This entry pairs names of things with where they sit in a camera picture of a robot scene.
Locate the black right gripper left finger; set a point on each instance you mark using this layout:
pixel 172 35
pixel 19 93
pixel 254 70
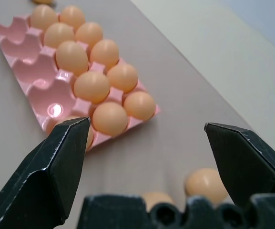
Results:
pixel 44 171

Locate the pink plastic egg tray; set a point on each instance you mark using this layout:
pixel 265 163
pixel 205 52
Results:
pixel 44 78

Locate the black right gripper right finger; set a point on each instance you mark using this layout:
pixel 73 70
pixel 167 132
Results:
pixel 247 164

